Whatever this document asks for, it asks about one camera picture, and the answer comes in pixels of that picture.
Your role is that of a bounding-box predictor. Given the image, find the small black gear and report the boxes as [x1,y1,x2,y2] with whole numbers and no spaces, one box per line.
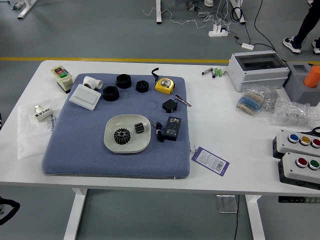
[134,121,146,135]

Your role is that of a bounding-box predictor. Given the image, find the big black gear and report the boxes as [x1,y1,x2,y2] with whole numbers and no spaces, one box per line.
[113,127,132,145]

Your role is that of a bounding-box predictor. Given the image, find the small black plastic nut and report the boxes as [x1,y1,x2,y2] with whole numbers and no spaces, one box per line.
[135,80,150,94]

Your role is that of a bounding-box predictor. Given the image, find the big black plastic nut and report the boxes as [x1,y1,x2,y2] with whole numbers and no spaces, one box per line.
[115,73,132,90]
[102,85,119,102]

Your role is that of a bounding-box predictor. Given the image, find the grey three-button control box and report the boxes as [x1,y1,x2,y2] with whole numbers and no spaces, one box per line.
[272,129,320,160]

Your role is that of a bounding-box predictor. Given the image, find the grey two-button control box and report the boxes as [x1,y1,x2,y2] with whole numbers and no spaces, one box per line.
[277,151,320,190]

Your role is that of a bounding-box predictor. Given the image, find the black digital display meter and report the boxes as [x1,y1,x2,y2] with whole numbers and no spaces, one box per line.
[162,116,183,142]

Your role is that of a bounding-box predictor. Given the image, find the white square dish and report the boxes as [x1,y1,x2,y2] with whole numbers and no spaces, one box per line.
[103,114,152,154]

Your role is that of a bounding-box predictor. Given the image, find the yellow tape measure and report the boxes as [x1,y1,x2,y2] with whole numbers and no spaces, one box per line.
[150,67,176,95]

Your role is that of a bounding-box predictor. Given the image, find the purple paper tag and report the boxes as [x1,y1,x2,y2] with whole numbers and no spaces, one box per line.
[191,146,230,178]

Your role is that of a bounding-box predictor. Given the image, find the blue-grey quilted mat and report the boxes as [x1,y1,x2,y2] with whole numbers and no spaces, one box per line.
[41,72,191,180]

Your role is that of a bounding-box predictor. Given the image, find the white pipe tee fitting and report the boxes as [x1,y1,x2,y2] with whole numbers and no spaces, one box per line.
[82,75,104,91]

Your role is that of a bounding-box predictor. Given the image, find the bag of blue resistors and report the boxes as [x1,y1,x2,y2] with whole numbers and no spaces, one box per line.
[234,86,266,117]

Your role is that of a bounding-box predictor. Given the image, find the white power strip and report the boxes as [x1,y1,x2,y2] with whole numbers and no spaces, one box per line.
[208,24,230,38]

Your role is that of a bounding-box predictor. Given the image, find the white background desk leg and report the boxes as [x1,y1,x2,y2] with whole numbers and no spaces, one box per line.
[17,0,38,20]
[155,0,163,25]
[229,0,247,25]

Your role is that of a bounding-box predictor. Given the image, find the clear bag of screws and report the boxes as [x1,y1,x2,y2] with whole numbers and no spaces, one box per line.
[259,87,281,113]

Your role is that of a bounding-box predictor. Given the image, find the white labelled adapter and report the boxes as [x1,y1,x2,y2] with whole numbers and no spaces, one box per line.
[33,104,53,123]

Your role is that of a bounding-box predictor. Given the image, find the white table leg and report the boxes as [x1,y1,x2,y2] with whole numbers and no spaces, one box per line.
[63,187,88,240]
[244,194,266,240]

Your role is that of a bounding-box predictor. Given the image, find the clear plastic bag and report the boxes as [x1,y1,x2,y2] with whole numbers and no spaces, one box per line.
[16,96,66,161]

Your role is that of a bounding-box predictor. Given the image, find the bubble wrap bag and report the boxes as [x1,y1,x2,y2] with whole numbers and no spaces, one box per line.
[269,97,320,130]

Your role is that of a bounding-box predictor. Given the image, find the grey foam block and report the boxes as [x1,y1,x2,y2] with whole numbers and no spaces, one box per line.
[282,61,320,107]

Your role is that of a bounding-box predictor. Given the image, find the orange cylinder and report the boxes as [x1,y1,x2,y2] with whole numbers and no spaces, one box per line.
[303,65,320,89]

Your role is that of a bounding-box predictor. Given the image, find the black table control panel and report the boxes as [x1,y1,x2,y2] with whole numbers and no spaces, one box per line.
[278,196,320,204]

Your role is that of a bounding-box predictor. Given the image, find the person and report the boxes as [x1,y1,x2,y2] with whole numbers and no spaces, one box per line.
[283,0,320,55]

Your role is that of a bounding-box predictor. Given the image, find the black probe cable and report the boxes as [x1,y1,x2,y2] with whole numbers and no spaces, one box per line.
[152,120,166,143]

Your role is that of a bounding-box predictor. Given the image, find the black module with red wires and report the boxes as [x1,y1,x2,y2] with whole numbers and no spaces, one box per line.
[161,94,193,114]

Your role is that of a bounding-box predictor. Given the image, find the white wall switch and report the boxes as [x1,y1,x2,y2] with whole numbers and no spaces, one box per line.
[69,83,103,111]

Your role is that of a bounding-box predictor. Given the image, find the cream red-green push-button switch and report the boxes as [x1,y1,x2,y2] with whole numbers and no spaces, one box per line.
[50,65,74,94]

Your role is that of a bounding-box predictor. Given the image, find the clear under-table bracket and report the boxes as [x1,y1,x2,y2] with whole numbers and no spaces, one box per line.
[216,194,238,214]

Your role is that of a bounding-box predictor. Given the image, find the grey electrical enclosure box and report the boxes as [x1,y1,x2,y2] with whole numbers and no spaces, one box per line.
[227,50,291,93]

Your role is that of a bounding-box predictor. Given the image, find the white floor cable tangle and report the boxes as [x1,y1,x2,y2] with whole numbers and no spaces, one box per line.
[142,0,232,32]

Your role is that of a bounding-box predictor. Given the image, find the black under-table cable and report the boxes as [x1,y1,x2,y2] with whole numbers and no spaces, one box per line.
[233,194,240,240]

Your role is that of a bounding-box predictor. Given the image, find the black floor cable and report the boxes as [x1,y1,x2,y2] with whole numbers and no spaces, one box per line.
[231,0,278,55]

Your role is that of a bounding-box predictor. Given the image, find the black-handled scissors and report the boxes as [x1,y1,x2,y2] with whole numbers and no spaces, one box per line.
[299,126,320,137]

